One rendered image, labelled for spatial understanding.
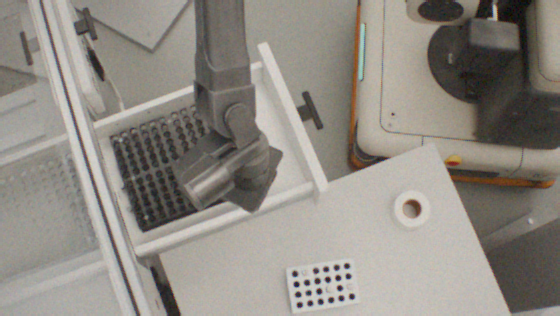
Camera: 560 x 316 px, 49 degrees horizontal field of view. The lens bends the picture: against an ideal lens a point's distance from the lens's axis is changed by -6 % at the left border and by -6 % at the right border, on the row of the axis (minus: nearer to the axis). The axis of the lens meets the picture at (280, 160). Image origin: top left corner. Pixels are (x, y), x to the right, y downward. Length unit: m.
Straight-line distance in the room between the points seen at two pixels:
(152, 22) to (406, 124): 0.93
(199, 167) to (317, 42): 1.43
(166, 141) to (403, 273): 0.50
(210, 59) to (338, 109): 1.37
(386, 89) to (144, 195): 0.92
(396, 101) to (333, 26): 0.49
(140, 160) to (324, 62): 1.13
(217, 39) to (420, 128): 1.14
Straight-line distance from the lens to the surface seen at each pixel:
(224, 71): 0.79
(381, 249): 1.25
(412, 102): 1.87
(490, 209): 2.15
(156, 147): 1.15
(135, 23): 2.25
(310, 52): 2.20
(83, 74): 1.20
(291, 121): 1.12
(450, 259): 1.28
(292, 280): 1.19
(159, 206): 1.15
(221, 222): 1.11
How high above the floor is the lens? 1.98
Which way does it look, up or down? 74 degrees down
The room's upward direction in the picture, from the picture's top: 4 degrees clockwise
